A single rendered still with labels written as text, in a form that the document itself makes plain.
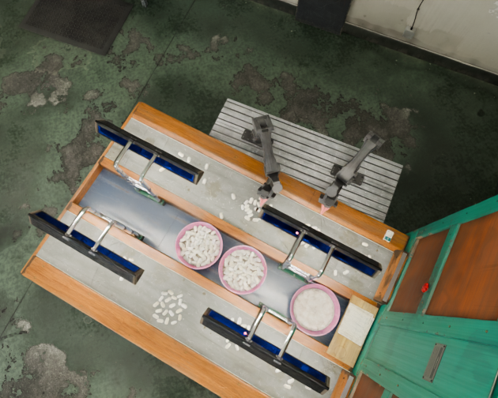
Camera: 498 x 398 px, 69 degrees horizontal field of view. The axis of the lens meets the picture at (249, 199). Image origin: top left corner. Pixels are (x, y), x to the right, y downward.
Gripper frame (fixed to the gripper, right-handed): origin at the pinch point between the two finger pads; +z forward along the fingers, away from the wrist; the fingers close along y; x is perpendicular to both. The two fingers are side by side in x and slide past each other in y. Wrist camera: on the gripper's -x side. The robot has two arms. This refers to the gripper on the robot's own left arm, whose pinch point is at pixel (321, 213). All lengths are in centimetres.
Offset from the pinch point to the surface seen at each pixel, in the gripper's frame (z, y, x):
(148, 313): 76, -58, -51
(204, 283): 53, -39, -34
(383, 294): 18, 46, -15
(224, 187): 15, -57, 2
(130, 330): 83, -61, -60
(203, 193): 21, -66, -4
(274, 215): -2.5, -20.5, -31.9
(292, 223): -2.8, -11.1, -31.8
